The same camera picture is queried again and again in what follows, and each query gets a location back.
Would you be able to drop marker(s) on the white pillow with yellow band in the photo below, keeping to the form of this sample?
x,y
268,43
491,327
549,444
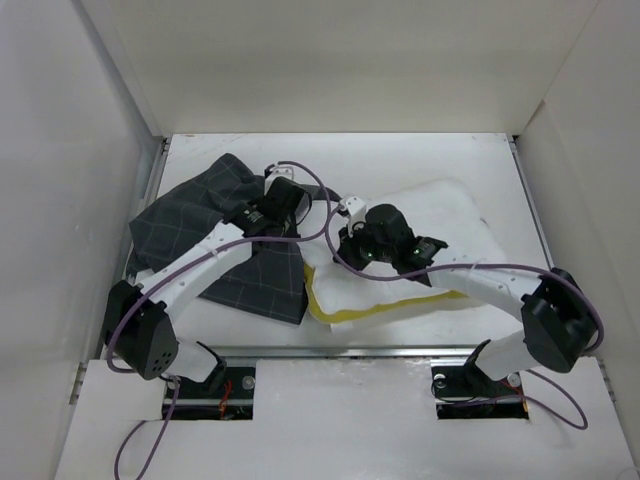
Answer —
x,y
443,209

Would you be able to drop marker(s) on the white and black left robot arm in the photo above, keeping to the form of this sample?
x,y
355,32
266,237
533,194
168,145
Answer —
x,y
256,242

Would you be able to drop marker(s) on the aluminium front rail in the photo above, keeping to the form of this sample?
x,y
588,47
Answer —
x,y
288,352

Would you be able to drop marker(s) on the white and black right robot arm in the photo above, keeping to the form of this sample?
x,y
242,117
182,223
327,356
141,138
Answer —
x,y
559,324

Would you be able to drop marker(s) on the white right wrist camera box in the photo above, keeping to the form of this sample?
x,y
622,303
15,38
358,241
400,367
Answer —
x,y
354,210

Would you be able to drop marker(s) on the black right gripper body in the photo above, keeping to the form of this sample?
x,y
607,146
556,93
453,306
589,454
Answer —
x,y
362,248

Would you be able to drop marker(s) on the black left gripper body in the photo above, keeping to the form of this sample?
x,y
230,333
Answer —
x,y
290,227

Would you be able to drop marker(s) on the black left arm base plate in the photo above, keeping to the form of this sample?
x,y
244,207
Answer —
x,y
242,378

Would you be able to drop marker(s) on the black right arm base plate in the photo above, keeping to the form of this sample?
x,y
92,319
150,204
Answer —
x,y
461,383

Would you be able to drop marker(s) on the dark grey checked pillowcase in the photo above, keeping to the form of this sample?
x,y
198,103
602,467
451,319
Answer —
x,y
190,215

